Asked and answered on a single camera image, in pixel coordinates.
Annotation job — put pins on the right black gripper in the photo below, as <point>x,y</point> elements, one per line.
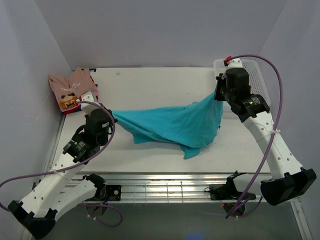
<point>220,80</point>

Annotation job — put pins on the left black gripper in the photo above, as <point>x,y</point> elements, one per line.
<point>115,120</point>

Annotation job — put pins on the teal t-shirt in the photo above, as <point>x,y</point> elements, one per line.
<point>192,127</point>

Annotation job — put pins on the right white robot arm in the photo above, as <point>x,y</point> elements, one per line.
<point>289,178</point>

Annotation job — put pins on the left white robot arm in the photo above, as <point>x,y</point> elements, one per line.
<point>39,211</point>

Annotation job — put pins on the white plastic basket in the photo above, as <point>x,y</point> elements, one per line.
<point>256,80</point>

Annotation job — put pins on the red folded t-shirt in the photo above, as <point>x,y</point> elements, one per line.
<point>78,108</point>

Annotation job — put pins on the pink folded t-shirt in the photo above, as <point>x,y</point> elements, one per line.
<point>93,92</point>

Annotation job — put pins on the beige folded t-shirt with print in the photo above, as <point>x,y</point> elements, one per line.
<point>67,89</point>

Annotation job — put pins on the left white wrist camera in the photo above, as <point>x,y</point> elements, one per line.
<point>88,102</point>

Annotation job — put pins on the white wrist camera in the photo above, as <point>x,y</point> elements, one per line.
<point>230,62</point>
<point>88,102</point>

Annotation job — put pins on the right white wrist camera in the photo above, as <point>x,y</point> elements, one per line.
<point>230,62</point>

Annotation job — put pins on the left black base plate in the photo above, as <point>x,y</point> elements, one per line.
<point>107,193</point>

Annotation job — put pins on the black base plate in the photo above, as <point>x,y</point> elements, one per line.
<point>107,193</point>
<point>222,192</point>

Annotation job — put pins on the aluminium rail frame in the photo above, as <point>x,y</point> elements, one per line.
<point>171,188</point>

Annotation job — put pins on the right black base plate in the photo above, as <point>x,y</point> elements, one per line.
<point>222,192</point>

